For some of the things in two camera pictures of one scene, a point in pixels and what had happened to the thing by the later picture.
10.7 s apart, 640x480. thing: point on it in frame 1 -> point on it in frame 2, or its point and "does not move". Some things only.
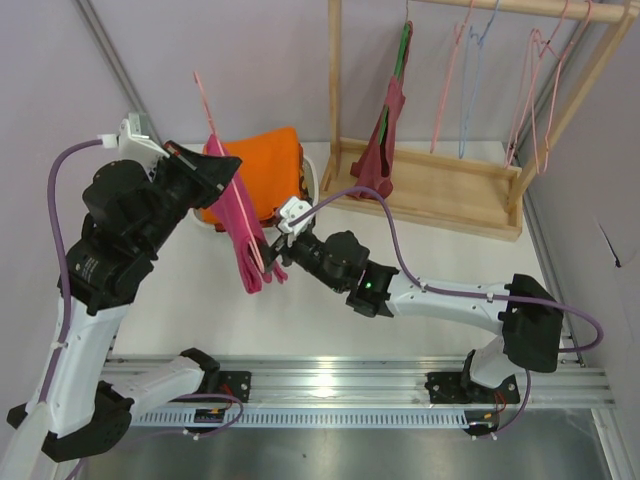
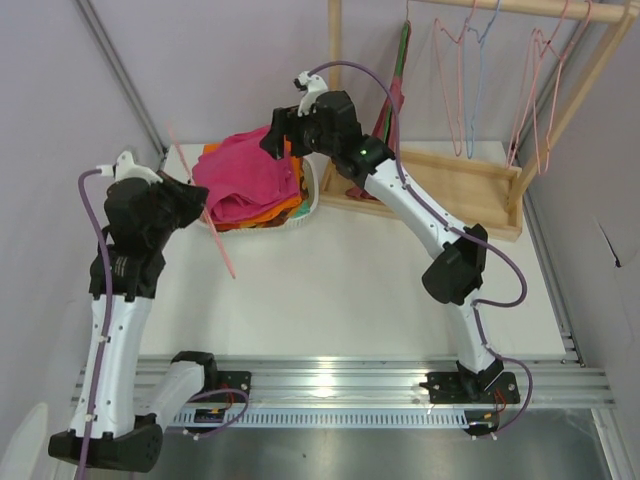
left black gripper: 195,170 -> 176,201
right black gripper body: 281,248 -> 280,132
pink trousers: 239,211 -> 242,178
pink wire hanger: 543,41 does not move
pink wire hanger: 250,230 -> 204,206
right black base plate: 452,387 does not move
